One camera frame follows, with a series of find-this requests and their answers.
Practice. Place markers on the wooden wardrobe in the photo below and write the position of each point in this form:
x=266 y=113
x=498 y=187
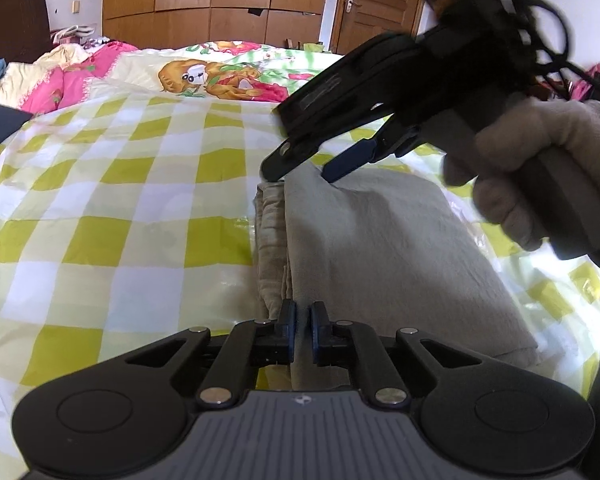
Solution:
x=210 y=0

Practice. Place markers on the checkered cartoon print bedsheet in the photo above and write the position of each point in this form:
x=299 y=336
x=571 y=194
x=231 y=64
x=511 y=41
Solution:
x=130 y=185

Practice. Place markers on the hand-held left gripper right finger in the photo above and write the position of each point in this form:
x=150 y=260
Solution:
x=313 y=327

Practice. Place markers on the grey pants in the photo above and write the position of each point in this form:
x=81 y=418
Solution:
x=380 y=240

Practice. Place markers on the striped cloth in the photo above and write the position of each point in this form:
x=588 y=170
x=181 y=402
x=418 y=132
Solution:
x=72 y=33

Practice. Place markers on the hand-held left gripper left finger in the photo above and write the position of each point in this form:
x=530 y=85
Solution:
x=291 y=321

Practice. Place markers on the wooden door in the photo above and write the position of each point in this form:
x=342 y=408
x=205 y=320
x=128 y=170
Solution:
x=375 y=5

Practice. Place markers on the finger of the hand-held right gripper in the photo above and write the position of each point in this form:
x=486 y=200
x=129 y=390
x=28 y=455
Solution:
x=282 y=159
x=350 y=160

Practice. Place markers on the pink and cream quilt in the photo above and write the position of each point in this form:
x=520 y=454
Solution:
x=65 y=77

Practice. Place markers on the person's right hand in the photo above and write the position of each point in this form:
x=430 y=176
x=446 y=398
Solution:
x=510 y=185

